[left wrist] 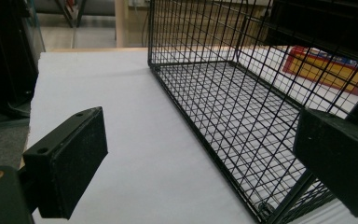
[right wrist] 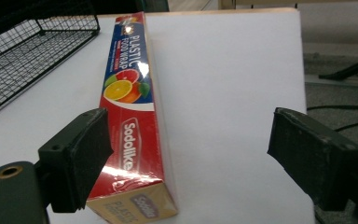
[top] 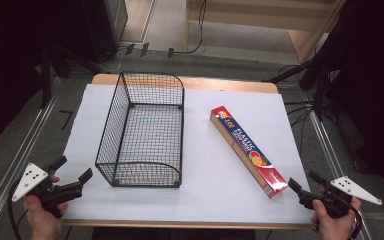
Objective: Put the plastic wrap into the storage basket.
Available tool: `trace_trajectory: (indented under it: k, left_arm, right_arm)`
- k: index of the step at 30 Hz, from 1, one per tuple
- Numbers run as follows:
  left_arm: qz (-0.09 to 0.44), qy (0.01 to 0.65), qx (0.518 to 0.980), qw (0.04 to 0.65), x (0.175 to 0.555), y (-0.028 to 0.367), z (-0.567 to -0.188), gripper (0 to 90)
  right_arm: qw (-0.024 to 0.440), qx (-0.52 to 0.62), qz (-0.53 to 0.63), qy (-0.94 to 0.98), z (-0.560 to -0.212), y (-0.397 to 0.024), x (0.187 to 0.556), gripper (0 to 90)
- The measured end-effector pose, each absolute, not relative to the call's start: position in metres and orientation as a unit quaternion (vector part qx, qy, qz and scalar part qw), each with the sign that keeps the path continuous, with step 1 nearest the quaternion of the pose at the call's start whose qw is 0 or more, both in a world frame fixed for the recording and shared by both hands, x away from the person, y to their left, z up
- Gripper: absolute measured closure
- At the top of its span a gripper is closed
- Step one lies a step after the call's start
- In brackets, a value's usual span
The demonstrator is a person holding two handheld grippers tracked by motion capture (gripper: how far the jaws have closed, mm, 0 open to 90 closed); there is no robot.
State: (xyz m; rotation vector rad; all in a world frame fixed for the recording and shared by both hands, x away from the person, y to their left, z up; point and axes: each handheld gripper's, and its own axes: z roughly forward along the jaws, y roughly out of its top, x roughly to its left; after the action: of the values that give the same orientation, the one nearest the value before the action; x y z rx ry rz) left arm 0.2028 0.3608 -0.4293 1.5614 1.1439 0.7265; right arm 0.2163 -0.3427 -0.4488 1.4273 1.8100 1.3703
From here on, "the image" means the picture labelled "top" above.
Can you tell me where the black metal stand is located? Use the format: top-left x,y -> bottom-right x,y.
262,0 -> 351,123
39,43 -> 103,110

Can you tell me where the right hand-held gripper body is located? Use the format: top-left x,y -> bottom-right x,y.
298,175 -> 383,220

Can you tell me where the dark curtain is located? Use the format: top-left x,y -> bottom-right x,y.
0,0 -> 93,158
323,0 -> 384,204

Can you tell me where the red plastic wrap box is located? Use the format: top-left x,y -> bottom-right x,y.
209,105 -> 289,200

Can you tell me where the black wire mesh basket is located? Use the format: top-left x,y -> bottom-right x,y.
94,71 -> 185,189

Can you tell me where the person's right hand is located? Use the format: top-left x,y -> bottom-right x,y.
310,188 -> 363,240

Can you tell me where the white paper sheet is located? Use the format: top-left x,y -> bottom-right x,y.
61,83 -> 314,225

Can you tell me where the person's left hand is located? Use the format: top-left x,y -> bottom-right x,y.
23,176 -> 69,240

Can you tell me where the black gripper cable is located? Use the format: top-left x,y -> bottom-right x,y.
348,203 -> 365,240
7,181 -> 30,240

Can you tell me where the light wooden shelf unit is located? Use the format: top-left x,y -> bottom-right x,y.
184,0 -> 348,64

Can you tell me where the silver metal floor rail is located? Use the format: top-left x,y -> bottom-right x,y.
304,99 -> 374,240
0,75 -> 63,236

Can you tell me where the white floor cable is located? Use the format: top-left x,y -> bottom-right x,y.
104,46 -> 128,74

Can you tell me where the black cabinet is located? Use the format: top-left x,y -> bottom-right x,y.
82,0 -> 130,64

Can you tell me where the black floor cables bundle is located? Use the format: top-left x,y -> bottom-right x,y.
283,99 -> 315,155

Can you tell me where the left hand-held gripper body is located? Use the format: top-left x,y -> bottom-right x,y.
11,162 -> 83,220

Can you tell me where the black hanging cable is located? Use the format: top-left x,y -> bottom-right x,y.
173,0 -> 208,56

